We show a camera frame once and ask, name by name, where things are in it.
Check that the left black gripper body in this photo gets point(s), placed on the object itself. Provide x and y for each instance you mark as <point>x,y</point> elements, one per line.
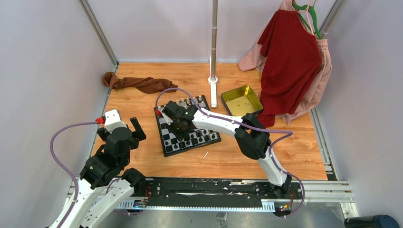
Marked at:
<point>104,133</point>

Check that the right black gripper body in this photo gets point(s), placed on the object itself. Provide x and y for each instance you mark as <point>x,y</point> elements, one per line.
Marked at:
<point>178,130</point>

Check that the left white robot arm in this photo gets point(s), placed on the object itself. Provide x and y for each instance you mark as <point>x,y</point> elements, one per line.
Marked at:
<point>103,182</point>

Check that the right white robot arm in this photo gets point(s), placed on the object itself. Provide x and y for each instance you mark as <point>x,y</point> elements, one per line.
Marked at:
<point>249,133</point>

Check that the black white chessboard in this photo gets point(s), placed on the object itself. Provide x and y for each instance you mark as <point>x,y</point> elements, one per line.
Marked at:
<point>172,146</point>

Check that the brown cloth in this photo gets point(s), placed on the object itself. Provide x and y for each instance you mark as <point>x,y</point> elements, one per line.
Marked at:
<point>146,85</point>

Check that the metal pole with base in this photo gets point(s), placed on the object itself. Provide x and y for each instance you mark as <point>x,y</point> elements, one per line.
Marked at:
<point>213,79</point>

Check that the gold metal tin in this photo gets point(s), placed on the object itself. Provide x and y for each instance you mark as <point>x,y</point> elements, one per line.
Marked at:
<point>241,101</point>

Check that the red shirt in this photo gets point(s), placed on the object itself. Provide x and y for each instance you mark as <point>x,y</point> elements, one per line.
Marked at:
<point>292,62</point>

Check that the green hanger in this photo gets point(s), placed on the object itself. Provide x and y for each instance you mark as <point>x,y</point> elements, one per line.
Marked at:
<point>311,16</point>

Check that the dark blue object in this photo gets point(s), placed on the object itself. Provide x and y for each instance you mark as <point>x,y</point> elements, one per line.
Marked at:
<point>376,221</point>

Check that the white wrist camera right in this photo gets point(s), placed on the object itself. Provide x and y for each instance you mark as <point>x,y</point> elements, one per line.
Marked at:
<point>168,120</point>

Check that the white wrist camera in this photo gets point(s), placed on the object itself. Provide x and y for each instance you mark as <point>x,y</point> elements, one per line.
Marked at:
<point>168,120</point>
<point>113,120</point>

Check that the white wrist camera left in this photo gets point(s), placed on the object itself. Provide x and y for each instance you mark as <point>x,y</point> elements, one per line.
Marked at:
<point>113,120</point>

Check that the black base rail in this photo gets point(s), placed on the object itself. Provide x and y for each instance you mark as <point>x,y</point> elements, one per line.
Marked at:
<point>213,193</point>

